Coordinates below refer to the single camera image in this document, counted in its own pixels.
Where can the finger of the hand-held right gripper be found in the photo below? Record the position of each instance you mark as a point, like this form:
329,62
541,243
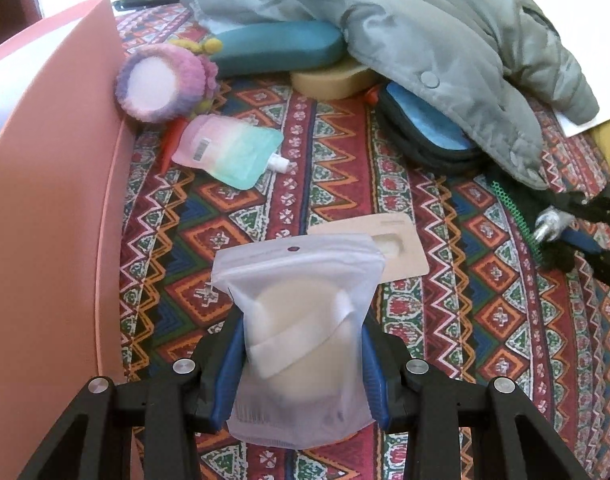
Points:
585,242
605,207

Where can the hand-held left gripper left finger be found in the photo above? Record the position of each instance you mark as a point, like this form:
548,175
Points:
230,360

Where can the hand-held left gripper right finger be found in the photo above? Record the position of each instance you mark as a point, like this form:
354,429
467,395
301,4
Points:
372,370

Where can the small metal fitting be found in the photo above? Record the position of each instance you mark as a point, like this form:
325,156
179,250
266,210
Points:
550,222

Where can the white pouch with round sponge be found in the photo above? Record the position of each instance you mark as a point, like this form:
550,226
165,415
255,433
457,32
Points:
295,310

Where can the pink cardboard box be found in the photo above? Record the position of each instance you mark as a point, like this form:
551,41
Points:
50,210

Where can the beige cardboard card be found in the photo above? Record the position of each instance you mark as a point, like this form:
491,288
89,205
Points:
400,260

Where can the white sheet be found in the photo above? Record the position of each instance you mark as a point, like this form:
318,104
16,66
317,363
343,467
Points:
595,60

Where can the blue and black case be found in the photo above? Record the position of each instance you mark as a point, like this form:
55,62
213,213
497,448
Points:
425,125

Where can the pastel spout pouch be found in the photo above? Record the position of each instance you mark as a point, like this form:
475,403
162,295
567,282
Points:
220,145

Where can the orange carrot pen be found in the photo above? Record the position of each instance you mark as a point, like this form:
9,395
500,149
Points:
172,140

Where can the small red object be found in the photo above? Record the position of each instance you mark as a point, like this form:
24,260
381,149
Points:
372,95

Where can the fluffy purple round toy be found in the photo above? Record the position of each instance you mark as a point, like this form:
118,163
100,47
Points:
155,82

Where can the beige sponge block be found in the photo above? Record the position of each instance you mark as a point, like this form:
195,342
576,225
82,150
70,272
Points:
325,82

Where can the grey padded jacket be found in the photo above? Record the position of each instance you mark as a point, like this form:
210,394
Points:
385,10

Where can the teal glasses case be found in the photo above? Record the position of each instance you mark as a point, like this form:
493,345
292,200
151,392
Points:
280,47

